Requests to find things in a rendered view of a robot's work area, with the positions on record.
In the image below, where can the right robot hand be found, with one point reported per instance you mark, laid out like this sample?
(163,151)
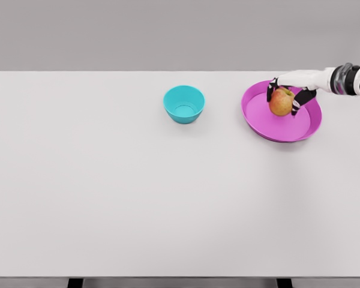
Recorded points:
(297,78)

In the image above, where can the red yellow apple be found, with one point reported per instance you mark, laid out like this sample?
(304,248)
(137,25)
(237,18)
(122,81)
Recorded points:
(280,102)

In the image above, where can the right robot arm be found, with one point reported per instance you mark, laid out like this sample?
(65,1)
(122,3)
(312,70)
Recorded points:
(345,80)

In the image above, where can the pink plate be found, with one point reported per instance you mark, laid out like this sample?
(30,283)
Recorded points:
(258,120)

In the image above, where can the blue bowl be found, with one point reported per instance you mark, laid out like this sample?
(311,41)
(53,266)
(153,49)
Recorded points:
(183,105)

